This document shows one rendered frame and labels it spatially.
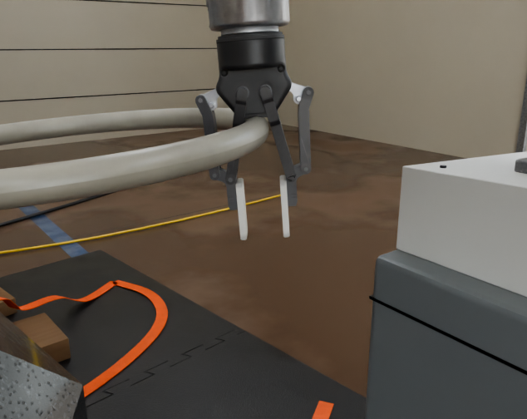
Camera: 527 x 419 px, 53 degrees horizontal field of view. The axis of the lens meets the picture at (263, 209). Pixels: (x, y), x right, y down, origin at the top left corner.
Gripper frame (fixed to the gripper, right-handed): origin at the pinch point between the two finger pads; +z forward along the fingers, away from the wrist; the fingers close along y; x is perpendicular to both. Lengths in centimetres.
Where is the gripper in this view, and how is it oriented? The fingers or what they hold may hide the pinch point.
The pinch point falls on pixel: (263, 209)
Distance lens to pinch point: 63.8
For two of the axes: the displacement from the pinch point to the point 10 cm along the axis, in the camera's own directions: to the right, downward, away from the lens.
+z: 0.7, 9.6, 2.8
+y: -10.0, 0.7, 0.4
